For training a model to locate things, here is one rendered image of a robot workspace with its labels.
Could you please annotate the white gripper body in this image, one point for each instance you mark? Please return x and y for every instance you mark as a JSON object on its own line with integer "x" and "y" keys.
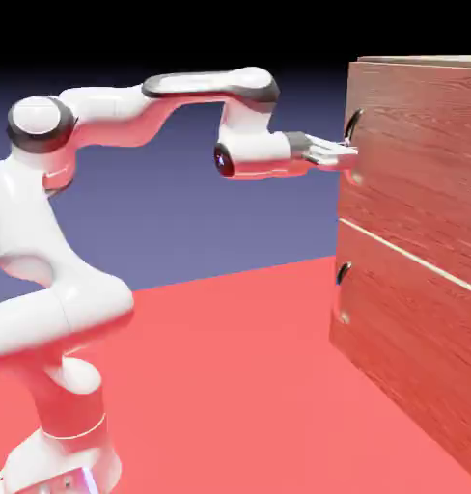
{"x": 328, "y": 154}

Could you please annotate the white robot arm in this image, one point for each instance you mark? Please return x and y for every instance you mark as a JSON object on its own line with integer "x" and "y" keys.
{"x": 85, "y": 115}

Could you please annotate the large reddish wooden cabinet door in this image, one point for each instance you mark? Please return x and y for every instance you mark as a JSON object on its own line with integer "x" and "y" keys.
{"x": 421, "y": 162}

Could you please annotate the small reddish wooden cabinet door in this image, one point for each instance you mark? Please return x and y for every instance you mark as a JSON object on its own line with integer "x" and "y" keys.
{"x": 409, "y": 339}

